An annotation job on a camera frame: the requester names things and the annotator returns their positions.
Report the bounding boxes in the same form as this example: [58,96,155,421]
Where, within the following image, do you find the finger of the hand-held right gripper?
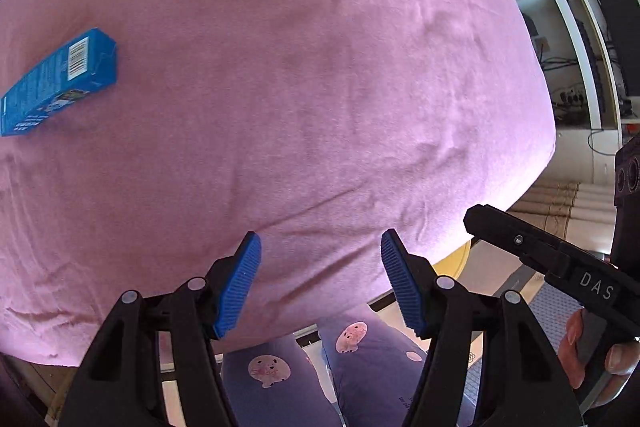
[463,204,571,275]

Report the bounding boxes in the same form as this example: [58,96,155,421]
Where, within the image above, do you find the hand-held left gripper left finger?
[59,232,262,427]

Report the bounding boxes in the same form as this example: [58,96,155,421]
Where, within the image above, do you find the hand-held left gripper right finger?
[381,228,583,427]

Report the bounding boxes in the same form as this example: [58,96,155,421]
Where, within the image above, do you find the person's right hand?
[556,308,640,409]

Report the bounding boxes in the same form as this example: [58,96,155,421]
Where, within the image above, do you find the beige striped rug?
[510,182,618,253]

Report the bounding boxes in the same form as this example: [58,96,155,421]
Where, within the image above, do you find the blue patterned floor mat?
[465,282,586,427]

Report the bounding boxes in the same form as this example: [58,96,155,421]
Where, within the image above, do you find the purple printed pajama pants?
[220,307,476,427]

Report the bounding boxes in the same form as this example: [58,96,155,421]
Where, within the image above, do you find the pink bedspread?
[0,0,557,368]

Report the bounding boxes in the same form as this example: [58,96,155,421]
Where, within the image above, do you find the black monitor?
[594,0,640,98]

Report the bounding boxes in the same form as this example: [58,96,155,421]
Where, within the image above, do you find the white desk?
[505,0,640,132]

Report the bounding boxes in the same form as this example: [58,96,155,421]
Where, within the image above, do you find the blue cardboard box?
[0,28,119,138]

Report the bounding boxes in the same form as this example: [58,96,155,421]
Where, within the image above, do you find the wooden bed frame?
[432,238,473,270]

